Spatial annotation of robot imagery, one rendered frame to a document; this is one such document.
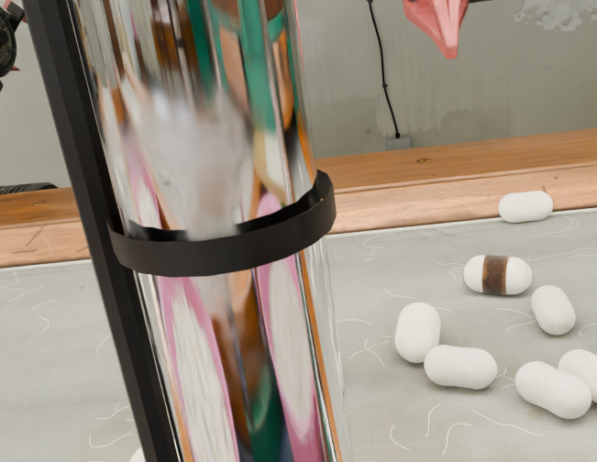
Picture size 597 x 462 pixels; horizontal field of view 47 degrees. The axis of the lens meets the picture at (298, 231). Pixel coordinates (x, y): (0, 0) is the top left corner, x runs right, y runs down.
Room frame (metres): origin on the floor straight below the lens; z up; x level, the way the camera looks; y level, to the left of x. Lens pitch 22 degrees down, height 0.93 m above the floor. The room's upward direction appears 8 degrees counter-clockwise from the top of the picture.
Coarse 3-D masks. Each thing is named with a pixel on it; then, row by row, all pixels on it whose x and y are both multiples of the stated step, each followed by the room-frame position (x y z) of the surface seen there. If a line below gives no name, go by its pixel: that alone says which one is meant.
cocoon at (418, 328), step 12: (408, 312) 0.29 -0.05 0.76; (420, 312) 0.29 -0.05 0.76; (432, 312) 0.29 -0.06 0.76; (408, 324) 0.28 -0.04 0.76; (420, 324) 0.28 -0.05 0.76; (432, 324) 0.28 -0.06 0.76; (396, 336) 0.28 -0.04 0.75; (408, 336) 0.27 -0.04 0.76; (420, 336) 0.27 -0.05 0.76; (432, 336) 0.27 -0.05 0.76; (396, 348) 0.28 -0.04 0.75; (408, 348) 0.27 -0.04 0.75; (420, 348) 0.27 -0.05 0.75; (408, 360) 0.27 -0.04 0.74; (420, 360) 0.27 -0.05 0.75
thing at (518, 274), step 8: (480, 256) 0.34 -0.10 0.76; (472, 264) 0.33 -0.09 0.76; (480, 264) 0.33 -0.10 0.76; (512, 264) 0.33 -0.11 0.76; (520, 264) 0.33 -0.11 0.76; (464, 272) 0.34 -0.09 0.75; (472, 272) 0.33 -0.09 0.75; (480, 272) 0.33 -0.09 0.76; (512, 272) 0.32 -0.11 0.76; (520, 272) 0.32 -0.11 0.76; (528, 272) 0.32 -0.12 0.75; (472, 280) 0.33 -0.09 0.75; (480, 280) 0.33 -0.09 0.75; (512, 280) 0.32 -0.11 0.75; (520, 280) 0.32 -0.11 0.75; (528, 280) 0.32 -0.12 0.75; (472, 288) 0.33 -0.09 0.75; (480, 288) 0.33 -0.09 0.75; (512, 288) 0.32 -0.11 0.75; (520, 288) 0.32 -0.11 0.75
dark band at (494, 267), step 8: (488, 256) 0.34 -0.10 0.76; (496, 256) 0.34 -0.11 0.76; (504, 256) 0.33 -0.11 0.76; (488, 264) 0.33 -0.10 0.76; (496, 264) 0.33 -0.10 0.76; (504, 264) 0.33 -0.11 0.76; (488, 272) 0.33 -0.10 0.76; (496, 272) 0.33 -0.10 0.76; (504, 272) 0.32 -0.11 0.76; (488, 280) 0.33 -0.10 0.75; (496, 280) 0.32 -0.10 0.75; (504, 280) 0.32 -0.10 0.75; (488, 288) 0.33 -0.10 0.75; (496, 288) 0.32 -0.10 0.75; (504, 288) 0.32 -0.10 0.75
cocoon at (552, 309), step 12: (540, 288) 0.30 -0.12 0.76; (552, 288) 0.30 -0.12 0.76; (540, 300) 0.29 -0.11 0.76; (552, 300) 0.29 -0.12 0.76; (564, 300) 0.29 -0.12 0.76; (540, 312) 0.28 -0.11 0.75; (552, 312) 0.28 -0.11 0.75; (564, 312) 0.28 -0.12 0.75; (540, 324) 0.28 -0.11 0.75; (552, 324) 0.28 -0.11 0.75; (564, 324) 0.28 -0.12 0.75
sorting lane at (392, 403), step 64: (384, 256) 0.40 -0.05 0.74; (448, 256) 0.39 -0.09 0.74; (512, 256) 0.37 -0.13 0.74; (576, 256) 0.36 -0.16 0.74; (0, 320) 0.39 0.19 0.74; (64, 320) 0.37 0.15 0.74; (384, 320) 0.32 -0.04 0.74; (448, 320) 0.31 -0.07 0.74; (512, 320) 0.30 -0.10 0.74; (576, 320) 0.29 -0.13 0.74; (0, 384) 0.31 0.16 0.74; (64, 384) 0.30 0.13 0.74; (384, 384) 0.26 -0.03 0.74; (512, 384) 0.25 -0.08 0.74; (0, 448) 0.26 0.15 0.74; (64, 448) 0.25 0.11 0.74; (128, 448) 0.24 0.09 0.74; (384, 448) 0.22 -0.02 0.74; (448, 448) 0.21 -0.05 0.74; (512, 448) 0.21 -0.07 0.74; (576, 448) 0.21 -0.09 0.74
